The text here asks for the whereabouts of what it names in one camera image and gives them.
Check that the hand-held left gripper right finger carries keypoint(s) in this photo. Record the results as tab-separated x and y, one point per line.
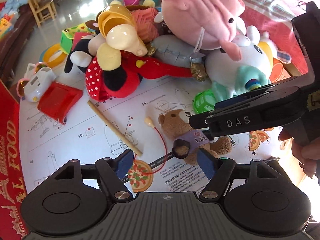
206	163

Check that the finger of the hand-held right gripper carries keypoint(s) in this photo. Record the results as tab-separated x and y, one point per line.
232	103
200	121

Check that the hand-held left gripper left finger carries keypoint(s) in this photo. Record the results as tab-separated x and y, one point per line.
125	165

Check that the brown teddy bear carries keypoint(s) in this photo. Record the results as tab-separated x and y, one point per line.
175	127

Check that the red plastic toy tray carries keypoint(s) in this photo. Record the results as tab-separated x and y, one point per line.
60	100

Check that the red cardboard box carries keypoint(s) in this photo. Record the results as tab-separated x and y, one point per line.
10	155

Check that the person's right hand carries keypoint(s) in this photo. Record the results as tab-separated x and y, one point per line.
302	160

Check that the green plastic toy basket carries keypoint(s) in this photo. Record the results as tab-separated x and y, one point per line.
202	102

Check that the toy pizza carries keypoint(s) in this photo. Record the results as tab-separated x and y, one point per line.
257	137
140	177

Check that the white and teal unicorn plush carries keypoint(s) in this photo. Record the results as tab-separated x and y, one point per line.
225	65

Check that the wooden stick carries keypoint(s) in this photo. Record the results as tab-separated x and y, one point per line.
112	125

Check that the orange box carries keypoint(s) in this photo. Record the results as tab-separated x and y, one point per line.
280	72

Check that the white instruction sheet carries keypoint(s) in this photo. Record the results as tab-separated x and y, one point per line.
75	140

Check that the grey-blue plush pillow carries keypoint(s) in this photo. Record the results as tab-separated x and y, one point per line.
170	48

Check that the mouse plush polka dot dress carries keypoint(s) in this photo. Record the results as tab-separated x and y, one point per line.
117	80

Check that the pink pig plush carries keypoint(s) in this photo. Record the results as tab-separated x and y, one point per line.
200	12

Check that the dark cup with white rim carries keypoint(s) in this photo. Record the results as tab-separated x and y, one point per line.
165	27

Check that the pink blanket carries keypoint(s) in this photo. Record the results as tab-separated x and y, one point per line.
270	10

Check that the pink foam cube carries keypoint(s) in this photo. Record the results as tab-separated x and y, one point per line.
146	22

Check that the pink heart sunglasses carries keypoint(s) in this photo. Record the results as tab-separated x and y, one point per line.
20	85

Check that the pink foam piece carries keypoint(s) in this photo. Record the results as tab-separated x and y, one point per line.
80	36

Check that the pink bucket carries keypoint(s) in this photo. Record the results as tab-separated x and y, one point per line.
131	0

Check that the brown monkey plush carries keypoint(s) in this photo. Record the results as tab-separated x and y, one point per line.
91	25

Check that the dark red leather sofa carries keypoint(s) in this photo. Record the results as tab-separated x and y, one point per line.
15	37

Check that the small wooden chair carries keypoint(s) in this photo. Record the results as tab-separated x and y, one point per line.
41	7

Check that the yellow toy building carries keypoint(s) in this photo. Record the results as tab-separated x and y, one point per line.
5	23

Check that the light blue cloth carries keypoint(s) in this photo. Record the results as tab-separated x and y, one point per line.
16	3

